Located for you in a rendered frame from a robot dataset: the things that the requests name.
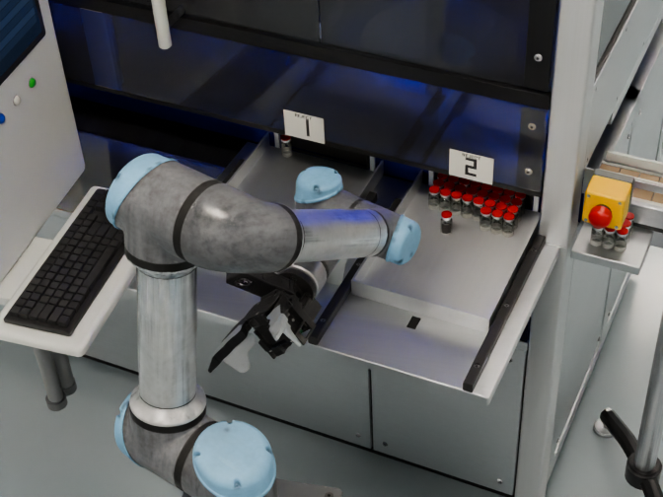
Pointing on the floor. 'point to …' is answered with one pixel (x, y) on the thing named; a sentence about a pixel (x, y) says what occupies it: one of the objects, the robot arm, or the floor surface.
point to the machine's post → (557, 231)
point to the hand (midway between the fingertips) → (237, 353)
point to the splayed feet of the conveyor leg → (607, 425)
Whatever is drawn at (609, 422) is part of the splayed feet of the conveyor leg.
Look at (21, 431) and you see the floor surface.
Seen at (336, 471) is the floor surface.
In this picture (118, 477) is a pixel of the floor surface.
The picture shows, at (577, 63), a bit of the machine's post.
